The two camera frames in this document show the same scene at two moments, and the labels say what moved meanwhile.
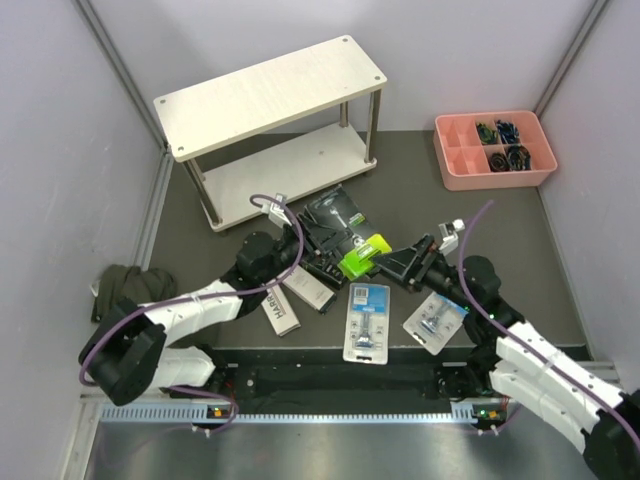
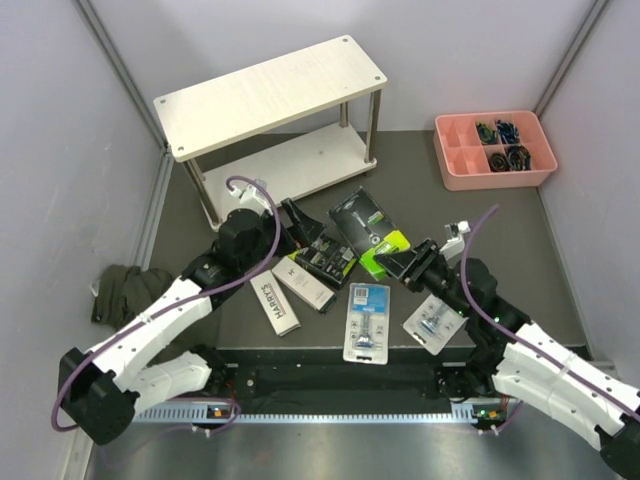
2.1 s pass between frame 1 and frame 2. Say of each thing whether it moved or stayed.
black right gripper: stayed
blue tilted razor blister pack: stayed
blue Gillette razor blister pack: stayed
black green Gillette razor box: moved
